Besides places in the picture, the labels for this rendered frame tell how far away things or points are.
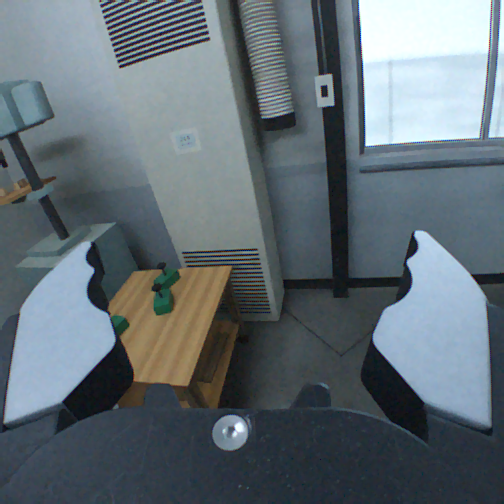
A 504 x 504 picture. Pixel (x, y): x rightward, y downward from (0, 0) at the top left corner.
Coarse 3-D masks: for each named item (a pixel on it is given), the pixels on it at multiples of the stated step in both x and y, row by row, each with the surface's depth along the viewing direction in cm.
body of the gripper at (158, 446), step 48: (96, 432) 4; (144, 432) 4; (192, 432) 4; (240, 432) 4; (288, 432) 4; (336, 432) 4; (384, 432) 4; (48, 480) 4; (96, 480) 4; (144, 480) 4; (192, 480) 4; (240, 480) 4; (288, 480) 4; (336, 480) 4; (384, 480) 4; (432, 480) 3
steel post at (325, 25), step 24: (312, 0) 99; (336, 24) 102; (336, 48) 107; (336, 72) 113; (336, 96) 118; (336, 120) 124; (336, 144) 130; (336, 168) 136; (336, 192) 143; (336, 216) 150; (336, 240) 158; (336, 264) 167; (336, 288) 177
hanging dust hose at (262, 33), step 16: (240, 0) 97; (256, 0) 95; (272, 0) 98; (240, 16) 102; (256, 16) 98; (272, 16) 99; (256, 32) 102; (272, 32) 102; (256, 48) 105; (272, 48) 105; (256, 64) 109; (272, 64) 107; (256, 80) 113; (272, 80) 111; (272, 96) 114; (288, 96) 116; (272, 112) 117; (288, 112) 118; (272, 128) 121
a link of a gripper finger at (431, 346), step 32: (416, 256) 9; (448, 256) 9; (416, 288) 8; (448, 288) 8; (384, 320) 7; (416, 320) 7; (448, 320) 7; (480, 320) 6; (384, 352) 6; (416, 352) 6; (448, 352) 6; (480, 352) 6; (384, 384) 6; (416, 384) 5; (448, 384) 5; (480, 384) 5; (416, 416) 5; (448, 416) 5; (480, 416) 5
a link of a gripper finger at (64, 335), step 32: (96, 256) 11; (64, 288) 8; (96, 288) 9; (32, 320) 7; (64, 320) 7; (96, 320) 7; (32, 352) 6; (64, 352) 6; (96, 352) 6; (32, 384) 6; (64, 384) 6; (96, 384) 6; (128, 384) 7; (32, 416) 5
